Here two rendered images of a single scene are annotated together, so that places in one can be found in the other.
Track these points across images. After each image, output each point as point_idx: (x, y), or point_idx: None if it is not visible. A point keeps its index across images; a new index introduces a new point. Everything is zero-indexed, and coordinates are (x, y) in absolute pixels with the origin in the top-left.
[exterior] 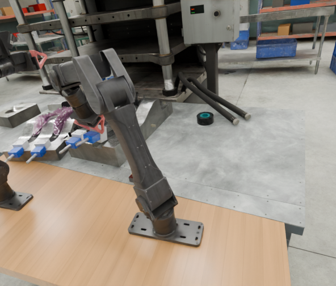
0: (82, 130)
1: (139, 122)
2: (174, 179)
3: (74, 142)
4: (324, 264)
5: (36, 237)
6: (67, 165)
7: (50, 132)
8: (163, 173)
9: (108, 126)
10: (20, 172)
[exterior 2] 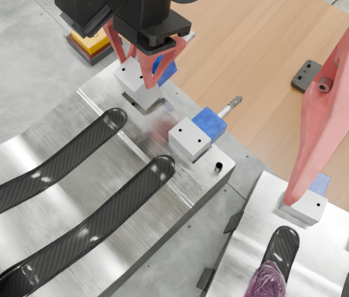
0: (178, 137)
1: (22, 144)
2: (56, 20)
3: (204, 108)
4: None
5: (265, 7)
6: (234, 147)
7: (296, 289)
8: (65, 37)
9: (105, 177)
10: None
